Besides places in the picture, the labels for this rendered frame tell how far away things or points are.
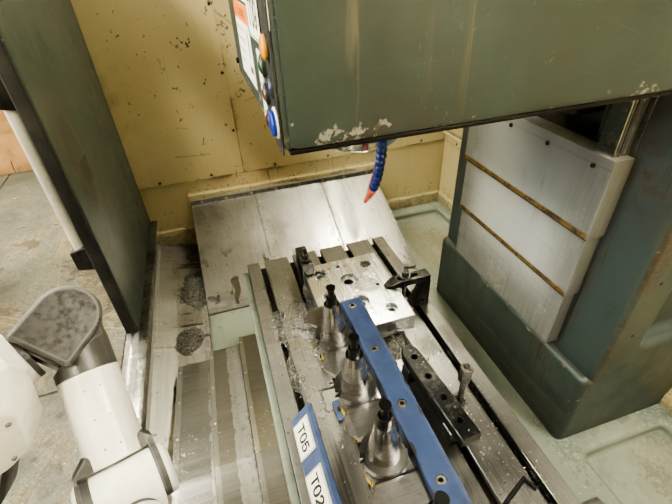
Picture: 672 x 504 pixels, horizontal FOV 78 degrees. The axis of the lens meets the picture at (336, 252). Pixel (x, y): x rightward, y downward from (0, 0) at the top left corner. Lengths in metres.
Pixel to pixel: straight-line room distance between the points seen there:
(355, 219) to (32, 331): 1.43
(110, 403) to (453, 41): 0.69
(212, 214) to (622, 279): 1.54
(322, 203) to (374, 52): 1.50
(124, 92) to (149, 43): 0.21
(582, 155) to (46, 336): 1.01
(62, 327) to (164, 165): 1.25
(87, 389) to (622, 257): 1.01
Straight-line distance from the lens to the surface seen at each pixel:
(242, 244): 1.83
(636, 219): 1.00
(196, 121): 1.85
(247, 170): 1.95
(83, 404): 0.76
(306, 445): 0.93
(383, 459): 0.58
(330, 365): 0.69
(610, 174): 0.95
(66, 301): 0.77
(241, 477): 1.13
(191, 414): 1.31
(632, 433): 1.53
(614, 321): 1.10
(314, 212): 1.92
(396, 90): 0.51
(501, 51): 0.57
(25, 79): 1.17
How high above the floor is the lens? 1.75
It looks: 36 degrees down
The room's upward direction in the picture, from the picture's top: 3 degrees counter-clockwise
